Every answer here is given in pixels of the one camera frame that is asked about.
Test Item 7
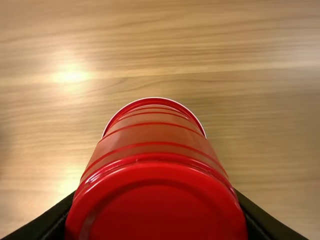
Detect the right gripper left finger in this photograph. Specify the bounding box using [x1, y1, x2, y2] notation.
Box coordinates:
[0, 191, 76, 240]

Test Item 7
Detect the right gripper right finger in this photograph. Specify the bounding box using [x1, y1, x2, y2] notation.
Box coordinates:
[236, 189, 311, 240]

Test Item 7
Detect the red cup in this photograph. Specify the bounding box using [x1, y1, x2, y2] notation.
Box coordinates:
[63, 96, 248, 240]

